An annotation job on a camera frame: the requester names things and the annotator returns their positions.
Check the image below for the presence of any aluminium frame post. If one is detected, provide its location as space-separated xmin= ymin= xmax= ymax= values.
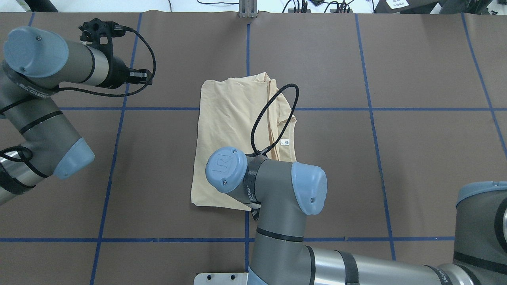
xmin=238 ymin=0 xmax=258 ymax=19

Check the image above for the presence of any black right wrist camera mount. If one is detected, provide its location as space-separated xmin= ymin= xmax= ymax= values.
xmin=250 ymin=209 xmax=261 ymax=221

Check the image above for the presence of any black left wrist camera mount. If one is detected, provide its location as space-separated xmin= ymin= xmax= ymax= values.
xmin=78 ymin=18 xmax=126 ymax=57

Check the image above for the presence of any white central mounting column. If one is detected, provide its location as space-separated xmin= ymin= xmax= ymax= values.
xmin=193 ymin=272 xmax=249 ymax=285

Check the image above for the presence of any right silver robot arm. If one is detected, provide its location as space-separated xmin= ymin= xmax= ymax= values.
xmin=205 ymin=143 xmax=506 ymax=285

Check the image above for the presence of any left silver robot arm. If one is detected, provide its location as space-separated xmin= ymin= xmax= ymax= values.
xmin=1 ymin=19 xmax=156 ymax=204

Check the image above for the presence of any cream long-sleeve graphic shirt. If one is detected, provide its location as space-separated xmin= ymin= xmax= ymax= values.
xmin=191 ymin=72 xmax=297 ymax=211

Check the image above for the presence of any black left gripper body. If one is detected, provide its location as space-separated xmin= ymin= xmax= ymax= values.
xmin=105 ymin=55 xmax=130 ymax=89

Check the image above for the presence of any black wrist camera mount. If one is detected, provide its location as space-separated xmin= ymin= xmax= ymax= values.
xmin=250 ymin=209 xmax=261 ymax=221
xmin=78 ymin=18 xmax=126 ymax=57

